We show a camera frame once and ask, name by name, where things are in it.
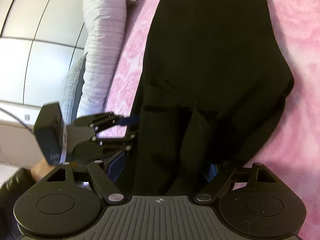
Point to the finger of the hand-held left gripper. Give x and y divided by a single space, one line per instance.
112 147
110 120

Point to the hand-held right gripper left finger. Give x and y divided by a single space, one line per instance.
117 166

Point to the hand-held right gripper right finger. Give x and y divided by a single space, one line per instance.
212 172

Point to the black pants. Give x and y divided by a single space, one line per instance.
212 55

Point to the grey knit cloth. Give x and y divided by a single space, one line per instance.
72 87

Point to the white striped rolled quilt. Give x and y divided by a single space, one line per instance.
102 42

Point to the white wardrobe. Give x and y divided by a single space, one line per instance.
37 30

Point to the pink rose-pattern bedsheet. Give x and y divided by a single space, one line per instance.
300 55

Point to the white wall outlet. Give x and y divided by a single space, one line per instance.
27 117

